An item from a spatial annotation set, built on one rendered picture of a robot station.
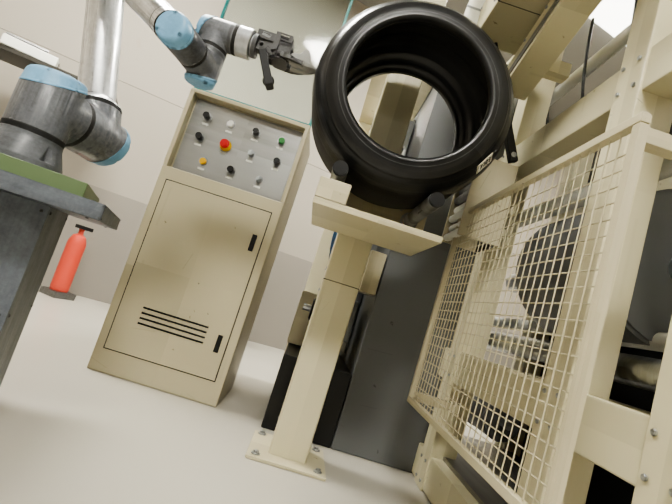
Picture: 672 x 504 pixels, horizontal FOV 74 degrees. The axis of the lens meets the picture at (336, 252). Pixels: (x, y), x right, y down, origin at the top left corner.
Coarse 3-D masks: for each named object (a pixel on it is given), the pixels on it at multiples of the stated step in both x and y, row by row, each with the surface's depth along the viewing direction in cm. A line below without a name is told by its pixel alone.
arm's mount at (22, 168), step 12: (0, 156) 102; (0, 168) 102; (12, 168) 103; (24, 168) 104; (36, 168) 105; (36, 180) 105; (48, 180) 106; (60, 180) 107; (72, 180) 108; (72, 192) 108; (84, 192) 109
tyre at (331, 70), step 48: (336, 48) 124; (384, 48) 152; (432, 48) 151; (480, 48) 126; (336, 96) 122; (480, 96) 149; (336, 144) 124; (480, 144) 124; (384, 192) 128; (432, 192) 126
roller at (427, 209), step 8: (424, 200) 128; (432, 200) 122; (440, 200) 122; (416, 208) 136; (424, 208) 128; (432, 208) 124; (408, 216) 147; (416, 216) 139; (424, 216) 135; (408, 224) 151
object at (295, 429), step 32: (384, 96) 163; (416, 96) 164; (384, 128) 162; (352, 256) 156; (320, 288) 155; (352, 288) 155; (320, 320) 153; (320, 352) 152; (320, 384) 151; (288, 416) 149; (288, 448) 148
